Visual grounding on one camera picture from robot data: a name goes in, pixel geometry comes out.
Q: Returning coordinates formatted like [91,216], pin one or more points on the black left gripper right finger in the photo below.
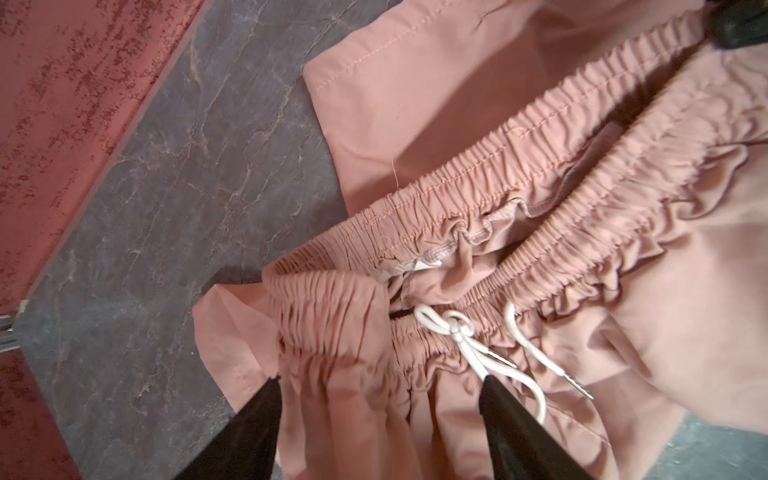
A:
[520,448]

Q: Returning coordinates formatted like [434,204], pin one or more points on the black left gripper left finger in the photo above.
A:
[246,448]

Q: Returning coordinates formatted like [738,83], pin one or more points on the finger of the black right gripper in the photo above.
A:
[736,24]

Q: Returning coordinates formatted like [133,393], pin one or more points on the pink shorts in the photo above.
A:
[570,196]

